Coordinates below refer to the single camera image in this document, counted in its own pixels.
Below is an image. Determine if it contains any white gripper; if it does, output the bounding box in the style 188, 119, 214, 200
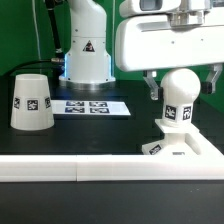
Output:
115, 12, 224, 101

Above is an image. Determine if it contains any white lamp bulb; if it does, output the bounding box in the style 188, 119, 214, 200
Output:
161, 68, 201, 127

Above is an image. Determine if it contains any white lamp base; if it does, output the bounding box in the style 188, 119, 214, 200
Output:
141, 119, 201, 156

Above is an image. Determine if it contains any white lamp shade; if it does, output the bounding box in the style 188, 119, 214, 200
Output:
11, 74, 54, 131

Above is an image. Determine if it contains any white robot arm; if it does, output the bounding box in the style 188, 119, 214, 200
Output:
60, 0, 224, 100

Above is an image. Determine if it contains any white L-shaped fence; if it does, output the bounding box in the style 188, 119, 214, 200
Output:
0, 131, 224, 182

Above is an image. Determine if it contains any white tag sheet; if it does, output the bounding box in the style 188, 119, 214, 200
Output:
51, 100, 130, 116

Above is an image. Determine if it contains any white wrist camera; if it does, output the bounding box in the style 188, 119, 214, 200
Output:
119, 0, 181, 18

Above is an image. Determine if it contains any black cable hose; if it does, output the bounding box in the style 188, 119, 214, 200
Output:
5, 0, 66, 77

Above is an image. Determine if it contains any white thin cable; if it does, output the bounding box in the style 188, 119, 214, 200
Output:
31, 0, 42, 62

